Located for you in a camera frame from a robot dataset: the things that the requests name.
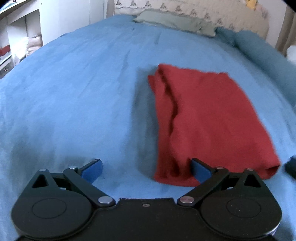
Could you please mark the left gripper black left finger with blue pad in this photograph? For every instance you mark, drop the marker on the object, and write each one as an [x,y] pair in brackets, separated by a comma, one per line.
[72,187]

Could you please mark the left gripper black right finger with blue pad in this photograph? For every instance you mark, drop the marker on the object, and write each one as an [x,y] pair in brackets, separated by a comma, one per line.
[221,187]

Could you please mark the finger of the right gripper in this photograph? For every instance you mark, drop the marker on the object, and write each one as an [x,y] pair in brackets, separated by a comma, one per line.
[290,167]

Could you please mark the red garment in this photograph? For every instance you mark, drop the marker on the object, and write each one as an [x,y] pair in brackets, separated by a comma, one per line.
[207,116]

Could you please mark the blue bed cover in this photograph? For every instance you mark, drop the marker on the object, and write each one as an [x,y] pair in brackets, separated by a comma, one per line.
[85,95]

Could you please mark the teal bolster pillow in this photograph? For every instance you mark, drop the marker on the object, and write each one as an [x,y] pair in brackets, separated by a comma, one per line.
[271,61]

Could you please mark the white pillow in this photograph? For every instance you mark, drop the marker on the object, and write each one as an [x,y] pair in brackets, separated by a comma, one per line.
[291,53]

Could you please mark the beige curtain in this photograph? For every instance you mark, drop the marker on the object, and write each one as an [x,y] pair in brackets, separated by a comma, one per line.
[287,34]

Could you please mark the grey-green folded cloth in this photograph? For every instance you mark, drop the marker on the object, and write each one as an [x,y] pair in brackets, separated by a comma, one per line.
[177,22]

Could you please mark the beige embroidered headboard cover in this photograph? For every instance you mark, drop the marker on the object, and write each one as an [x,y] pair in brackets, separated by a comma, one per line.
[232,15]

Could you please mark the white wardrobe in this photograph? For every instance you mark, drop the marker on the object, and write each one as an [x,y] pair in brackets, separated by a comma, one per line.
[60,17]

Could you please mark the white shelf unit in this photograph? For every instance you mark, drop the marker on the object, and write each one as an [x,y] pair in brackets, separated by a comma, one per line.
[20,22]

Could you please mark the plush toys on headboard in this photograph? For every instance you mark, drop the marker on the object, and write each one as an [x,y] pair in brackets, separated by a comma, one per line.
[255,6]

